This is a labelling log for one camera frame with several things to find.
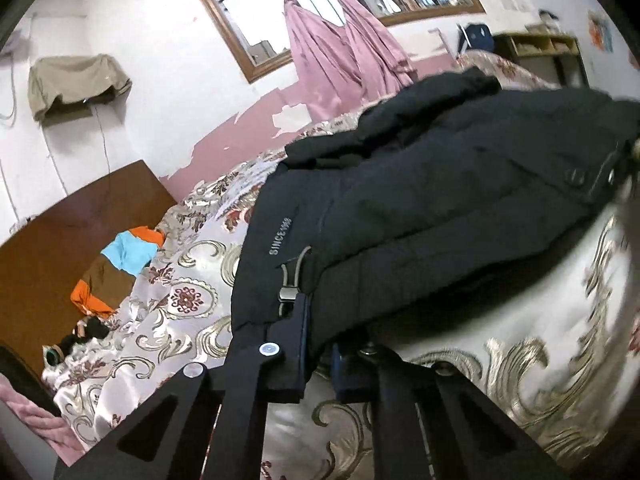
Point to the pink cloth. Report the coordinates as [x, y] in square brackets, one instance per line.
[30, 410]

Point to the white metal stand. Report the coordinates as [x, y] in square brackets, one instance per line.
[442, 42]

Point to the wooden framed barred window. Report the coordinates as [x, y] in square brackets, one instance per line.
[235, 45]

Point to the orange blue brown garment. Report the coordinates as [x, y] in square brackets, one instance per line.
[125, 255]

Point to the floral satin bedspread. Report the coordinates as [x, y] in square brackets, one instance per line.
[190, 300]

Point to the colourful wall poster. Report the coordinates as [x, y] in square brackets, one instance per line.
[600, 32]

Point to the wooden headboard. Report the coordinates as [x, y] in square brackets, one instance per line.
[50, 270]

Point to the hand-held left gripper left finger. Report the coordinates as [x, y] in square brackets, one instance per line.
[290, 355]

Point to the black cloth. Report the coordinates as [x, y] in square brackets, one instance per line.
[95, 330]

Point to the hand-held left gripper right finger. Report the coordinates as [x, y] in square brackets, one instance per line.
[350, 380]

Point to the wooden desk shelf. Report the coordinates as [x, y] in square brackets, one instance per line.
[535, 40]

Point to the blue backpack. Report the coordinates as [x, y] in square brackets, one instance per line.
[477, 35]

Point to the khaki cloth covered air conditioner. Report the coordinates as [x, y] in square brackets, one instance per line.
[75, 80]

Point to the pink curtain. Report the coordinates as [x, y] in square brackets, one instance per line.
[375, 45]
[315, 60]

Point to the dark cap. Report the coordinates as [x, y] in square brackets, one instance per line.
[549, 16]

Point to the black jacket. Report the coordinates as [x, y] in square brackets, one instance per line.
[425, 185]

